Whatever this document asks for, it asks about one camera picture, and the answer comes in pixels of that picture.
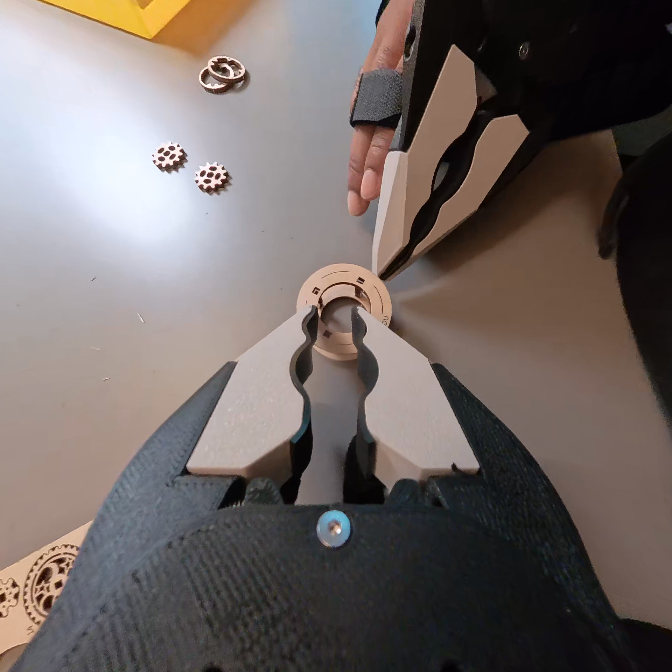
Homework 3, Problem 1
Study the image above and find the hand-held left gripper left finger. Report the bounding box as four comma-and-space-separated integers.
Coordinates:
185, 304, 321, 484

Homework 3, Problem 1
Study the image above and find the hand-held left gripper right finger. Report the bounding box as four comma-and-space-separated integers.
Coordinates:
351, 306, 481, 497

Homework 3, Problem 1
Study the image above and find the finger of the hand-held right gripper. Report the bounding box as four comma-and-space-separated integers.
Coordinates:
372, 43, 497, 279
385, 113, 532, 280

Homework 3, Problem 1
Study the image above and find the wooden spool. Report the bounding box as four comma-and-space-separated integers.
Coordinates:
296, 262, 393, 362

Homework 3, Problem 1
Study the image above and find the person's left forearm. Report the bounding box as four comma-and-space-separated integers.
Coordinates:
619, 617, 672, 672

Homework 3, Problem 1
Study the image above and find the person's right forearm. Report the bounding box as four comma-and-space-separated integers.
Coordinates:
546, 0, 672, 158

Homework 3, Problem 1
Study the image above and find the person's right hand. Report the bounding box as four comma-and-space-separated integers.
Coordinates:
348, 0, 417, 217

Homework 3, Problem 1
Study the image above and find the wooden gear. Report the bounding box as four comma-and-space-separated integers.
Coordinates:
152, 141, 188, 173
194, 162, 231, 195

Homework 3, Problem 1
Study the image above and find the laser-cut wooden sheet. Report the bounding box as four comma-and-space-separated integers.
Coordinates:
0, 520, 95, 672

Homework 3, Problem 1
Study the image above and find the yellow plastic bin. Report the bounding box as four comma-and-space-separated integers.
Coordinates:
39, 0, 192, 39

